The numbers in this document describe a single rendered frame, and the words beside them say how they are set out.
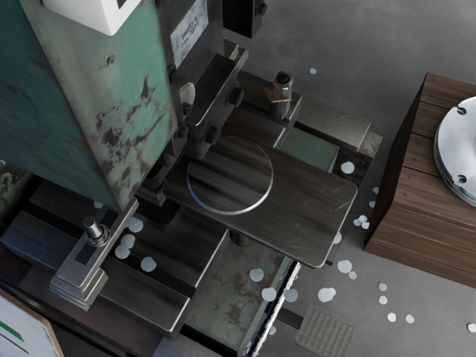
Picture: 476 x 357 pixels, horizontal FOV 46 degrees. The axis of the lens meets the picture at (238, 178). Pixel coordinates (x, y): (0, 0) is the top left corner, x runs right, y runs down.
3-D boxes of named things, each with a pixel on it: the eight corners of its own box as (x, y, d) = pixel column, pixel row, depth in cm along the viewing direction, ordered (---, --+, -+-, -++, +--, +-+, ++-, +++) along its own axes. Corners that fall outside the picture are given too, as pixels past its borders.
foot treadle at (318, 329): (353, 331, 137) (357, 326, 132) (336, 369, 133) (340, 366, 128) (146, 227, 149) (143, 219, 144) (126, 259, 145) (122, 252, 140)
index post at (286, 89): (290, 108, 95) (295, 73, 86) (282, 121, 93) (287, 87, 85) (275, 100, 95) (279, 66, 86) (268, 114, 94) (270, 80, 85)
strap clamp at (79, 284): (149, 214, 86) (137, 185, 77) (86, 312, 80) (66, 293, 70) (115, 197, 87) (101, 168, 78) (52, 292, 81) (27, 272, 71)
